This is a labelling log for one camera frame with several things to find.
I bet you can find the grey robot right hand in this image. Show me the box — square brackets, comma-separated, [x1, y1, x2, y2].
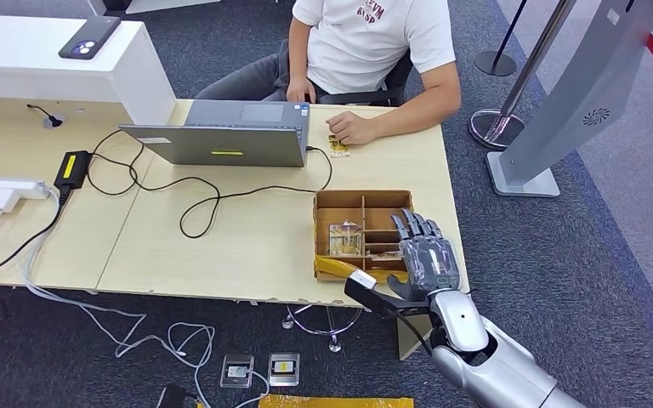
[386, 208, 462, 303]

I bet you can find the person's right hand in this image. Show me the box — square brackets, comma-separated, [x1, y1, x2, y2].
[286, 76, 317, 105]

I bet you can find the person's left hand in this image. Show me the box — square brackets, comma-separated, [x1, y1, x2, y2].
[325, 110, 383, 147]

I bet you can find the yellow patterned ID card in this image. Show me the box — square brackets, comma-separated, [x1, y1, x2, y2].
[327, 133, 351, 159]

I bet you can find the person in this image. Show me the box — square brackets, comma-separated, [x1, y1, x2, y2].
[194, 0, 463, 148]

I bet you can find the patterned key card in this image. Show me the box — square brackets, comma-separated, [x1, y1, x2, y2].
[327, 220, 365, 258]

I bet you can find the cardboard divider box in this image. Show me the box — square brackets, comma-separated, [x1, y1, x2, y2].
[312, 190, 416, 285]

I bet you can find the grey laptop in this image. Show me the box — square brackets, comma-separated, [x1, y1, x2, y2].
[119, 99, 311, 168]

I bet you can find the chrome stool base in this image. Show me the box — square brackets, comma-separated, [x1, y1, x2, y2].
[281, 304, 374, 354]

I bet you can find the beige desk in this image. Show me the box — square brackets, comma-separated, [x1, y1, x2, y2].
[95, 99, 473, 361]
[0, 96, 194, 292]

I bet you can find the white furniture panel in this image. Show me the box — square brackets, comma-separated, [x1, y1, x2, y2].
[87, 0, 224, 16]

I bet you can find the yellow tape strip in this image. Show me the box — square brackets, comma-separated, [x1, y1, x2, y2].
[196, 394, 416, 408]

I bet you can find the silver floor socket yellow label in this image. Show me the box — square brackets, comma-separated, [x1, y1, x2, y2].
[267, 352, 301, 388]

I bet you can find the black smartphone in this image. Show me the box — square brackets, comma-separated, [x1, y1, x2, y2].
[58, 15, 122, 60]

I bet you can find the silver floor socket white plug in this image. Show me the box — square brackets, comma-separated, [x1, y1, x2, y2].
[219, 353, 255, 389]

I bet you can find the grey kiosk stand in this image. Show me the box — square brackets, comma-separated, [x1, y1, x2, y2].
[485, 0, 653, 199]

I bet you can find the black power adapter yellow label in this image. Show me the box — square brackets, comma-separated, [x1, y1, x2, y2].
[54, 150, 93, 191]

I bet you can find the white counter riser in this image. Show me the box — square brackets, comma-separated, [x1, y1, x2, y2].
[0, 14, 177, 126]

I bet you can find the black floor plug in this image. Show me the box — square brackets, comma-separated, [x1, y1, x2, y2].
[154, 384, 199, 408]

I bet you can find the white power strip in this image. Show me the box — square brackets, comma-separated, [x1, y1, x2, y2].
[0, 178, 52, 201]

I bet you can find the white charger plug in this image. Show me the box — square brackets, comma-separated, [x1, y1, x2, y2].
[0, 189, 21, 215]

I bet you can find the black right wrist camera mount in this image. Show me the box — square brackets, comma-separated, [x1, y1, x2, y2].
[344, 269, 434, 321]

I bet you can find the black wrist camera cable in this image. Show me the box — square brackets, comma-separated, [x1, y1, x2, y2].
[393, 308, 435, 358]

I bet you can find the black laptop charger cable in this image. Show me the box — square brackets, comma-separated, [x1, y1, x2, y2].
[85, 129, 334, 240]

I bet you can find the chrome stanchion post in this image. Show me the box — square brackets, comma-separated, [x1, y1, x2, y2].
[468, 0, 578, 152]

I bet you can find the black stanchion post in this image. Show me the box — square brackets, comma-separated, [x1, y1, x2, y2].
[473, 0, 531, 77]

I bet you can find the desk grommet with black cable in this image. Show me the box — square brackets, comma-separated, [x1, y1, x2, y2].
[26, 103, 67, 129]

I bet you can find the black adapter mains cord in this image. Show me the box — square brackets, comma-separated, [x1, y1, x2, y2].
[0, 185, 74, 285]

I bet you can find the white floor cable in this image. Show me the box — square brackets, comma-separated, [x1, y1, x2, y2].
[18, 184, 272, 408]

